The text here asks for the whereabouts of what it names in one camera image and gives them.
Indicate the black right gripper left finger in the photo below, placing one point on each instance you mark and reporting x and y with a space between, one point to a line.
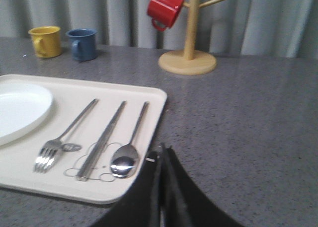
139 206

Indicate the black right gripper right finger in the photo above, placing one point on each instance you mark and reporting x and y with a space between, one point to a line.
184 204

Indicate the silver metal spoon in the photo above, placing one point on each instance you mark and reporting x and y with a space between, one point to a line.
125 160

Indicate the silver metal chopstick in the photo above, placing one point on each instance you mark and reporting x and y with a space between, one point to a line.
114 120
88 165

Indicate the silver metal fork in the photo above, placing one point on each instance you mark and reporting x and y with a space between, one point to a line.
52 149

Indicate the white round plate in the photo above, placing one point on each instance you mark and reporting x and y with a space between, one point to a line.
23 106

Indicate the cream rabbit serving tray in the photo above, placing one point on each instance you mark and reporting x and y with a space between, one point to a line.
70 97

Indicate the wooden mug tree stand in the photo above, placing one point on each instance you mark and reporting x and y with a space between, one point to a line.
190 61

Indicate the blue enamel mug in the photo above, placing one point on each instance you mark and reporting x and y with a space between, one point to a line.
83 44

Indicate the yellow enamel mug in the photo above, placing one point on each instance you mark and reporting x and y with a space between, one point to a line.
46 41

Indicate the red enamel mug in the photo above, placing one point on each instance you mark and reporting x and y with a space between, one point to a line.
163 13

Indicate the grey curtain backdrop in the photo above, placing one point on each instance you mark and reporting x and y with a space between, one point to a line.
281 28

